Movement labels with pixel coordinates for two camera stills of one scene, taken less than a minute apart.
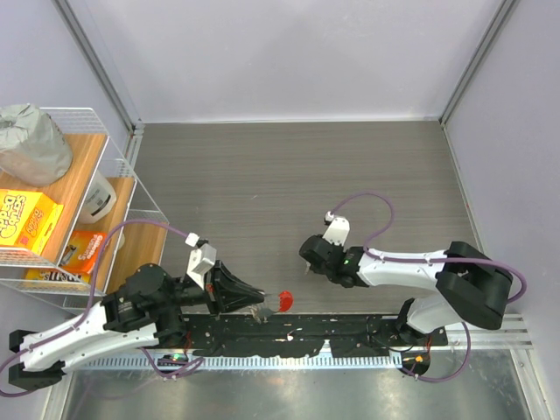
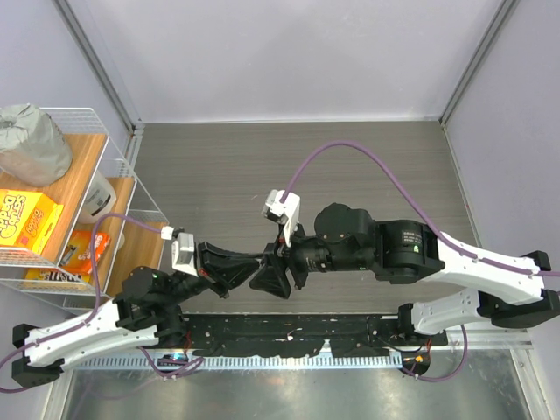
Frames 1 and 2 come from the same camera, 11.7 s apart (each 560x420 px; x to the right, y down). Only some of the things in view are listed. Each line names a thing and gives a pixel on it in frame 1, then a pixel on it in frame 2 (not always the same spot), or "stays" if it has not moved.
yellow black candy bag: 54,274 stays
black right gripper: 317,269 to 272,279
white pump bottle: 101,201 stays
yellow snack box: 27,219 stays
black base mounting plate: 304,335 stays
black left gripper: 227,291 to 223,269
